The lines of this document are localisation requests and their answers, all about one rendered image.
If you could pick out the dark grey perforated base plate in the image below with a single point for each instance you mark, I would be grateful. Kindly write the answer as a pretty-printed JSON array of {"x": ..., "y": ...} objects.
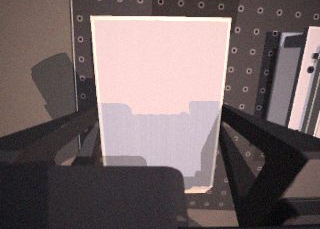
[{"x": 253, "y": 43}]

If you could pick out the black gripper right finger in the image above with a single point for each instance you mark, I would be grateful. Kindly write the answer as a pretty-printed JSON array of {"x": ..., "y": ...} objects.
[{"x": 291, "y": 169}]

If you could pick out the white well plate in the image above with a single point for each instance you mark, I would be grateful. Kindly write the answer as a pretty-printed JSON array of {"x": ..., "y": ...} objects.
[
  {"x": 150, "y": 18},
  {"x": 312, "y": 115}
]

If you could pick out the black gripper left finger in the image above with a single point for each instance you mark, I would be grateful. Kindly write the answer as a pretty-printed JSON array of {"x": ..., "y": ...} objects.
[{"x": 39, "y": 144}]

